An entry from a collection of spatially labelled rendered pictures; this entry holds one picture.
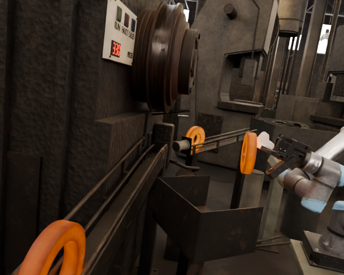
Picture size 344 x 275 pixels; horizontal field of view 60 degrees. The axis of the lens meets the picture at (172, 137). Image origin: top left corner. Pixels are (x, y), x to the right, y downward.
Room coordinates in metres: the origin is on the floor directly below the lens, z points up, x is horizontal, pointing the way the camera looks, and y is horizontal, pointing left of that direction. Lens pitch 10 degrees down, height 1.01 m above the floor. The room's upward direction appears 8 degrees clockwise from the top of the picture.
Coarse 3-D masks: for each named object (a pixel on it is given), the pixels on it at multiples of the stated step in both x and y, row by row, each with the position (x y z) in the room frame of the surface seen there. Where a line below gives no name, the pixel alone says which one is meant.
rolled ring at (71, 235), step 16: (64, 224) 0.48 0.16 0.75; (48, 240) 0.44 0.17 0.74; (64, 240) 0.47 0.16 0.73; (80, 240) 0.53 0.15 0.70; (32, 256) 0.41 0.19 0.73; (48, 256) 0.42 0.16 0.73; (64, 256) 0.53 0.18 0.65; (80, 256) 0.54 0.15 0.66; (32, 272) 0.40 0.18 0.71; (64, 272) 0.52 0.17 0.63
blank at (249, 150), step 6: (246, 138) 1.10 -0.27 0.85; (252, 138) 1.04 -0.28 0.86; (246, 144) 1.05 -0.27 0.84; (252, 144) 1.02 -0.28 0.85; (246, 150) 1.02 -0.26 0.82; (252, 150) 1.01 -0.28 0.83; (246, 156) 1.01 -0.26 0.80; (252, 156) 1.01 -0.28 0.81; (240, 162) 1.14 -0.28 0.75; (246, 162) 1.01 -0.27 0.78; (252, 162) 1.01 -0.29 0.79; (240, 168) 1.11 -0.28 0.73; (246, 168) 1.02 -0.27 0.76; (252, 168) 1.02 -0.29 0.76
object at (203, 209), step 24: (168, 192) 0.83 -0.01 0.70; (192, 192) 0.97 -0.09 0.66; (168, 216) 0.81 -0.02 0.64; (192, 216) 0.71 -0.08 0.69; (216, 216) 0.70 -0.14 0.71; (240, 216) 0.74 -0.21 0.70; (192, 240) 0.69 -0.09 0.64; (216, 240) 0.71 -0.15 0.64; (240, 240) 0.75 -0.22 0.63; (192, 264) 0.83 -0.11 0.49
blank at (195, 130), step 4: (192, 128) 1.78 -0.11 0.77; (196, 128) 1.78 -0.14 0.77; (200, 128) 1.81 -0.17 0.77; (188, 132) 1.76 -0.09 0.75; (192, 132) 1.76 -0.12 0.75; (196, 132) 1.78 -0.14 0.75; (200, 132) 1.81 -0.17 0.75; (204, 132) 1.84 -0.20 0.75; (188, 136) 1.75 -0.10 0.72; (192, 136) 1.76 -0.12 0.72; (200, 136) 1.82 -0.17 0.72; (204, 136) 1.85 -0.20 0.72; (192, 140) 1.76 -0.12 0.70; (196, 140) 1.84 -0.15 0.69; (200, 140) 1.82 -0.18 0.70; (192, 144) 1.77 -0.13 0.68
